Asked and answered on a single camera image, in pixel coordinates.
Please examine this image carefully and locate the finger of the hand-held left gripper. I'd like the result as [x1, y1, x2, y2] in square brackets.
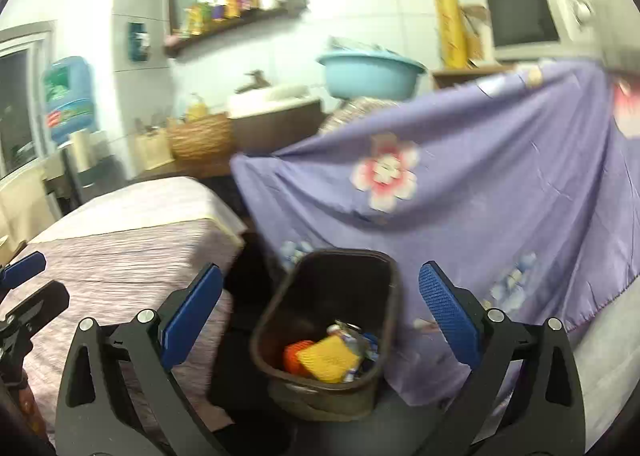
[0, 280, 71, 337]
[0, 251, 47, 289]

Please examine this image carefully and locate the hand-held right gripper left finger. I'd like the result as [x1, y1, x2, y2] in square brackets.
[55, 263, 224, 456]

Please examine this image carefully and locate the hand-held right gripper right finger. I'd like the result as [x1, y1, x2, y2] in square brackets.
[418, 261, 587, 456]

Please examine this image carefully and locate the blue snack wrapper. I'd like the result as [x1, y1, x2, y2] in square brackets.
[345, 331, 382, 381]

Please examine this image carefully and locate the orange foam fruit net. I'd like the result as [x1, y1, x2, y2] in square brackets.
[282, 341, 313, 378]

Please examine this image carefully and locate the yellow foam fruit net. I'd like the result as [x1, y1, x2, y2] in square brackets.
[297, 336, 363, 383]

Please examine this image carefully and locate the black trash bin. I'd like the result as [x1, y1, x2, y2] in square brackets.
[248, 248, 401, 423]

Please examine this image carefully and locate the person's left hand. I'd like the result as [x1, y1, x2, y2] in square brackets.
[7, 376, 48, 437]

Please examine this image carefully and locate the water dispenser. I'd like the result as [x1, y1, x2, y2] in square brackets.
[44, 136, 126, 217]

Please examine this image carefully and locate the purple floral cloth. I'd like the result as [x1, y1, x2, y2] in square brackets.
[230, 58, 640, 407]

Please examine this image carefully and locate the pale cloth with yellow border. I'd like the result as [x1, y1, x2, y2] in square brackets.
[27, 176, 248, 249]

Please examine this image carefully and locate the dark teal holder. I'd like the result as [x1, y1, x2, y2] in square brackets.
[90, 156, 126, 189]

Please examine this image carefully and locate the paper towel roll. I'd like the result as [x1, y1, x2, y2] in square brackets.
[70, 130, 93, 174]

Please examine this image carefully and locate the dark wooden counter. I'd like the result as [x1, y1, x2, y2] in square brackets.
[132, 156, 241, 184]

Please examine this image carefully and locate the sliding window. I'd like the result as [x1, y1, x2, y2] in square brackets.
[0, 20, 56, 179]

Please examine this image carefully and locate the beige chopstick holder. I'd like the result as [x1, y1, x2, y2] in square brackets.
[135, 128, 173, 171]

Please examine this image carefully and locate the wicker basket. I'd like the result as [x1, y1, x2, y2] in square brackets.
[166, 113, 235, 160]

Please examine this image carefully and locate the blue water jug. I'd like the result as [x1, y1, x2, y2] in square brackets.
[41, 56, 98, 145]

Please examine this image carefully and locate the bundle of dark chopsticks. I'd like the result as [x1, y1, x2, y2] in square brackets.
[134, 110, 171, 134]

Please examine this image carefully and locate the brown and white container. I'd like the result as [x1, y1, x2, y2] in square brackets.
[226, 84, 323, 154]

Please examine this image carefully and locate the yellow soap bottle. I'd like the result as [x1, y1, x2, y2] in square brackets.
[186, 93, 208, 121]

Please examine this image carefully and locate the brown patterned cloth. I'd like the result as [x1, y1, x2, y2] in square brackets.
[317, 96, 401, 137]

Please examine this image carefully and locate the wooden cabinet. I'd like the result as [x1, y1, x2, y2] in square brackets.
[431, 63, 516, 89]

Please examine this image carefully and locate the bronze faucet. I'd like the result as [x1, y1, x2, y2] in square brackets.
[235, 70, 272, 94]

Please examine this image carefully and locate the teal plastic basin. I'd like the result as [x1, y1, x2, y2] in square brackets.
[316, 52, 427, 100]

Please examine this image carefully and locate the white plastic bag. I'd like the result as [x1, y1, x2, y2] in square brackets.
[327, 36, 401, 56]

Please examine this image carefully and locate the yellow wrap roll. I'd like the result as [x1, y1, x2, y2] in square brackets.
[432, 0, 468, 69]

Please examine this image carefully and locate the white microwave oven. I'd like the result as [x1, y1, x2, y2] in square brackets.
[483, 0, 613, 61]

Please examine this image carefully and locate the green wall pocket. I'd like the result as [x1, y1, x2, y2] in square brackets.
[127, 22, 151, 61]

